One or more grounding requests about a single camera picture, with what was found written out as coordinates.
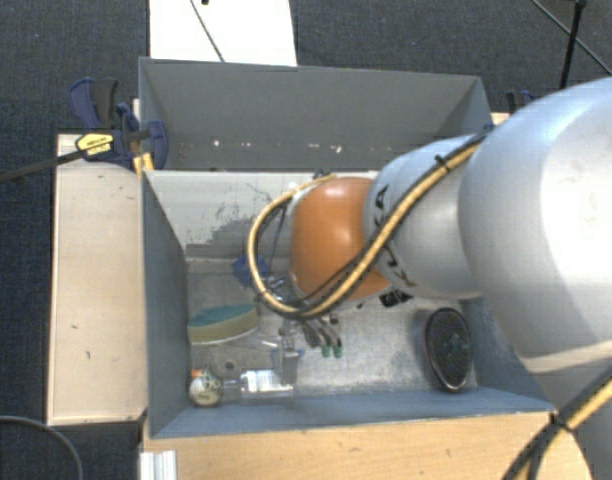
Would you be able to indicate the small blue lumpy object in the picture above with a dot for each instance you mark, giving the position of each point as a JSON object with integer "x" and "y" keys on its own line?
{"x": 246, "y": 270}

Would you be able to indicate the white ball with dark marks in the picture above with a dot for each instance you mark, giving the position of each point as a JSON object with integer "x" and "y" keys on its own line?
{"x": 205, "y": 390}

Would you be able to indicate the black cylinder on white bracket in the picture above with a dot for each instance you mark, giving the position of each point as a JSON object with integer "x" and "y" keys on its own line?
{"x": 393, "y": 299}

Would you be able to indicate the clear plastic bottle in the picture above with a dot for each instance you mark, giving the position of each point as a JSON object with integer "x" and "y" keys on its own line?
{"x": 258, "y": 385}

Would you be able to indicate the pale wood board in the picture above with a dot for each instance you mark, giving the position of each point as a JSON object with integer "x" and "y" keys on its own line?
{"x": 98, "y": 293}

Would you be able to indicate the green and yellow round sponge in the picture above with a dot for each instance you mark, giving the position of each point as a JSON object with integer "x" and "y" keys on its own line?
{"x": 223, "y": 320}

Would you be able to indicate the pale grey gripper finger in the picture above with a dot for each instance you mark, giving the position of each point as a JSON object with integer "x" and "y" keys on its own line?
{"x": 291, "y": 370}
{"x": 278, "y": 358}

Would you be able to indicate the grey metal bin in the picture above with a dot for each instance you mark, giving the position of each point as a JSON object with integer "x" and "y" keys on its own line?
{"x": 306, "y": 118}

